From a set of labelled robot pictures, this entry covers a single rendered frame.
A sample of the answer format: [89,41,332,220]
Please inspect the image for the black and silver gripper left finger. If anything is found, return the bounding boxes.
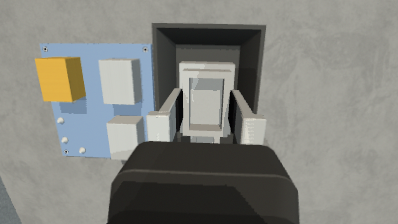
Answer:
[146,88,183,142]

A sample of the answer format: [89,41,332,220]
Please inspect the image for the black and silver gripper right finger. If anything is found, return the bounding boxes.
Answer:
[228,90,266,145]

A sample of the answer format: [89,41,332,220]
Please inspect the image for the yellow-orange block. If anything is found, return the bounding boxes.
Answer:
[35,57,86,102]

